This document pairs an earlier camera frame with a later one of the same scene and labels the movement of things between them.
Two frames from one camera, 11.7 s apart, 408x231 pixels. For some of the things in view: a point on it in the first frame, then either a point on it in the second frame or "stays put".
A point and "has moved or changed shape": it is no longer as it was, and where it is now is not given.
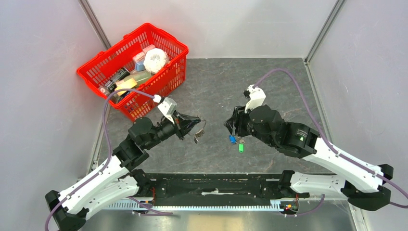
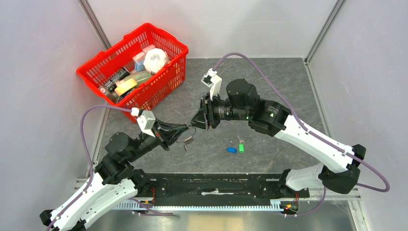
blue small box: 139,66 stays put
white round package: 155,59 stays put
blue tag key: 233,138 to 231,149
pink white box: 140,57 stays put
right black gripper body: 240,116 to 215,110
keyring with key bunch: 198,131 has moved or changed shape
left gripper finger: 188,117 to 170,128
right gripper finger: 230,124 to 198,121
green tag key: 241,146 stays put
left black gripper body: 179,127 to 161,136
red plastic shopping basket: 133,74 stays put
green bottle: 139,76 stays put
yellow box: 126,84 stays put
